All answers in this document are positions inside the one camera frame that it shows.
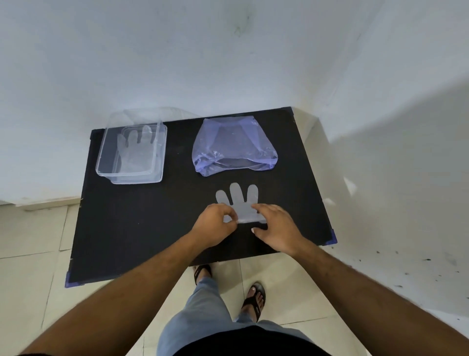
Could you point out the person's left hand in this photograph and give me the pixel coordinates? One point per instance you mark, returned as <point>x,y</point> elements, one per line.
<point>212,227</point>

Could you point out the person's right hand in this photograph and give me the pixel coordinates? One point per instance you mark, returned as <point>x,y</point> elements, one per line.
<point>282,233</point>

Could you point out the clear disposable glove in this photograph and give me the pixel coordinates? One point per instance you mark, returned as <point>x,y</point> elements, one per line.
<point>135,154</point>
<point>242,205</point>

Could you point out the clear bluish plastic bag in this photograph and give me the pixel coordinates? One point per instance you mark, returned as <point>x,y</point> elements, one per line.
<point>234,146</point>

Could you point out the clear plastic container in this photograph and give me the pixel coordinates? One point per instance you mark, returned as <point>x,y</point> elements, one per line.
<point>110,161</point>

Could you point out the person's left forearm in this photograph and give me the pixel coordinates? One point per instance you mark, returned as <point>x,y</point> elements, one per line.
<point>121,300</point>

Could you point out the person's right forearm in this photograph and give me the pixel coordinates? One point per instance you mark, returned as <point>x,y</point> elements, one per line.
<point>373,308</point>

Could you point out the black sandal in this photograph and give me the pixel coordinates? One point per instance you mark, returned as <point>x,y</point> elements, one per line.
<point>202,273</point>
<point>256,304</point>

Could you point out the blue tape piece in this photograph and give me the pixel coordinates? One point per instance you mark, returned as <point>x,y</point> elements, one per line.
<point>333,238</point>
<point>69,281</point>

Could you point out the grey-blue shorts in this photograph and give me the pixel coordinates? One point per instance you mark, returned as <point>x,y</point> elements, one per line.
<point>201,315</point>

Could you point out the black shirt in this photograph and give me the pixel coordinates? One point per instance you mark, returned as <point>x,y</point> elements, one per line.
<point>249,343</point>

